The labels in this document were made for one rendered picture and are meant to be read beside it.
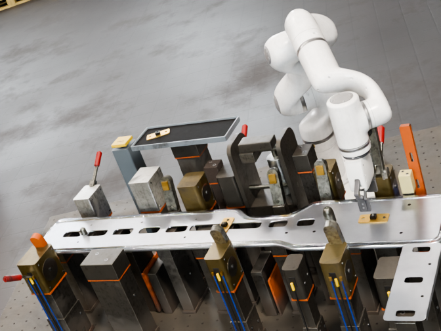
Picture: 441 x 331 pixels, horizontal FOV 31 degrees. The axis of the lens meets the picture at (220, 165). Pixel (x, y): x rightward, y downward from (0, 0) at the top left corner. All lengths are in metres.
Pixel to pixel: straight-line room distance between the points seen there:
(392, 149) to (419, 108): 1.83
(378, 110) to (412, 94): 3.11
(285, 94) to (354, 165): 0.68
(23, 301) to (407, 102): 2.87
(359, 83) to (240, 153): 0.51
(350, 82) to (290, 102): 0.61
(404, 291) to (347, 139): 0.41
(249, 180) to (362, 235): 0.51
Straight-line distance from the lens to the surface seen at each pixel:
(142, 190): 2.64
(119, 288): 2.49
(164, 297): 2.65
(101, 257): 2.48
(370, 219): 2.25
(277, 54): 2.42
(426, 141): 3.18
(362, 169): 2.12
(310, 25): 2.25
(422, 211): 2.24
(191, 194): 2.56
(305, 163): 2.43
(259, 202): 2.56
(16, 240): 5.20
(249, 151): 2.44
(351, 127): 2.06
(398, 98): 5.18
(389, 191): 2.36
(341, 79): 2.14
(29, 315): 3.04
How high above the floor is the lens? 2.25
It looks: 27 degrees down
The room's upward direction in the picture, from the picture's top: 20 degrees counter-clockwise
